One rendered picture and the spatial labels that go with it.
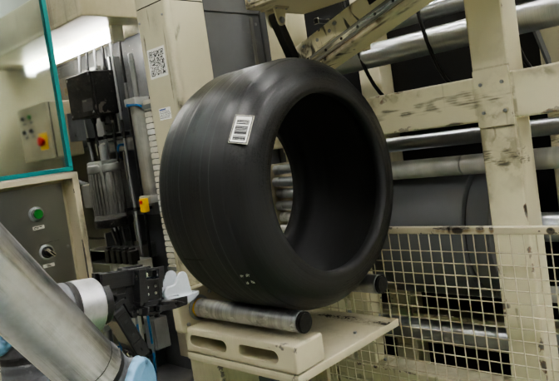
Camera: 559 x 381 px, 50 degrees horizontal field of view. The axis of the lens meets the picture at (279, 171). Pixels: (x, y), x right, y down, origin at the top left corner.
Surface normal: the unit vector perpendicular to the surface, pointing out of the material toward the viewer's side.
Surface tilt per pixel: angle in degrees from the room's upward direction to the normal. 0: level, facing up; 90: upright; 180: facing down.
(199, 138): 62
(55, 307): 91
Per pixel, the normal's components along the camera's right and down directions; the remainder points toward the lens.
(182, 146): -0.68, -0.31
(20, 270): 0.93, -0.09
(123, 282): 0.72, -0.07
